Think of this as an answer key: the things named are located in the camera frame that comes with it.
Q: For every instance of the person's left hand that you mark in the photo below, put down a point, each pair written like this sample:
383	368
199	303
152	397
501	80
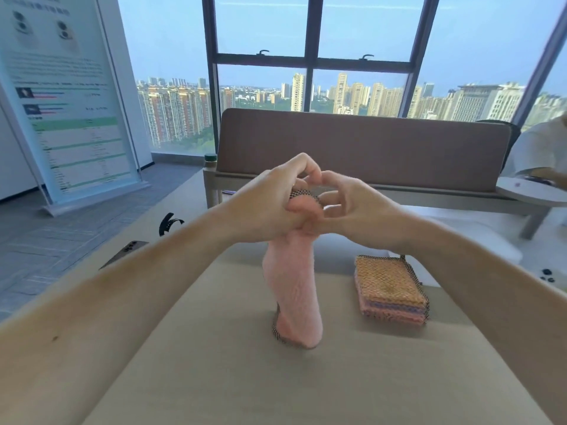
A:
261	203

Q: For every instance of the black hair claw clip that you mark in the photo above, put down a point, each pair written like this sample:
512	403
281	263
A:
167	223

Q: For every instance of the orange mesh folded cloth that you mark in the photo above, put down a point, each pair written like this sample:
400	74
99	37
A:
387	278

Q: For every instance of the pink folded cloth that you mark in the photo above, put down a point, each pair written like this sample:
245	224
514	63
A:
394	317

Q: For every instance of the person's right hand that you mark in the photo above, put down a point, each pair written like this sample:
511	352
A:
367	216

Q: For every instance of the white roll-up banner stand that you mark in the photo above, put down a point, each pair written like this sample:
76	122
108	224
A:
66	106

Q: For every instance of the person's right forearm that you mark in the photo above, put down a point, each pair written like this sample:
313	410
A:
496	287

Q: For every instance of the bench with brown backrest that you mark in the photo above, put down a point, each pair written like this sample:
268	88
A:
363	146

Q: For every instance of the purple folded cloth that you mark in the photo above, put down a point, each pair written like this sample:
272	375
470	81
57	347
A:
398	308

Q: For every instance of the grey smartphone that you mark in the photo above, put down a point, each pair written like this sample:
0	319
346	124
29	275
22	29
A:
126	253

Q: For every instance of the person's left forearm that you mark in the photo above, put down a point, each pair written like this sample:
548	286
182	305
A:
110	314

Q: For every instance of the round white side table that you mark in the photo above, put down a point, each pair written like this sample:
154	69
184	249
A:
531	194

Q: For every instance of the dark window frame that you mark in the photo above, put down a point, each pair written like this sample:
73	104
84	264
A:
312	61

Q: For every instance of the green capped bottle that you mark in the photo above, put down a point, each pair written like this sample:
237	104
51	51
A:
210	160

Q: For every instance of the person's left thumb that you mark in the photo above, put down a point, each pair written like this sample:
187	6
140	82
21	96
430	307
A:
308	207

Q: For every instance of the person's right thumb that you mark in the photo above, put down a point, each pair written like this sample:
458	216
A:
330	197

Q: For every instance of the pink cloth with mesh edge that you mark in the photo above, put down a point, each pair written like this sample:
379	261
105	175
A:
292	283

